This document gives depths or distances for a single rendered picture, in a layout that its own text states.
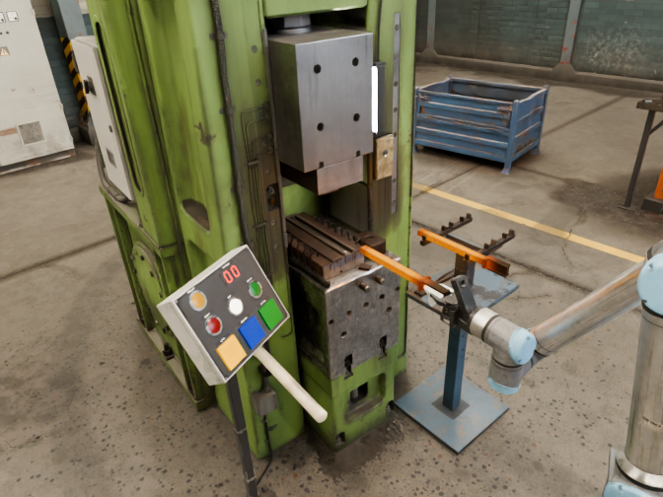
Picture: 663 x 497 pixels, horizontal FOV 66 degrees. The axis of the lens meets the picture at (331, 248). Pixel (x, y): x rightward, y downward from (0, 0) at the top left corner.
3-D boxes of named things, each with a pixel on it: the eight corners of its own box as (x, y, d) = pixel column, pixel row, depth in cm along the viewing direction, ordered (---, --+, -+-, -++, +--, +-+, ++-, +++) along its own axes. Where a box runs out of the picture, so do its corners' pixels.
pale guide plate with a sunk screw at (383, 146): (393, 175, 213) (394, 134, 204) (376, 180, 208) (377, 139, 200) (390, 173, 214) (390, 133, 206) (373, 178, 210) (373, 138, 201)
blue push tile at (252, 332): (266, 334, 159) (254, 314, 158) (252, 349, 153) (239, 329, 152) (262, 335, 160) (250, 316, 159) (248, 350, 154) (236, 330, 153)
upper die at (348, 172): (363, 179, 187) (362, 155, 182) (318, 195, 177) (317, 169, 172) (299, 152, 217) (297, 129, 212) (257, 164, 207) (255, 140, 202)
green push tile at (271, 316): (283, 316, 167) (272, 297, 165) (270, 330, 161) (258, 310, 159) (280, 317, 168) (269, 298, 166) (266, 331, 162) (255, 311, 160)
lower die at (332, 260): (364, 263, 205) (364, 245, 201) (323, 281, 195) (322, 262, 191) (305, 227, 235) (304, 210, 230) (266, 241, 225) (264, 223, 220)
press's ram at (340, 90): (391, 146, 189) (393, 29, 169) (304, 173, 170) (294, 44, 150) (324, 123, 219) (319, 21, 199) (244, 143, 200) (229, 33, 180)
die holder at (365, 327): (399, 342, 230) (401, 256, 208) (331, 382, 211) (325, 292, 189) (325, 288, 270) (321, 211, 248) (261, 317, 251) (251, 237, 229)
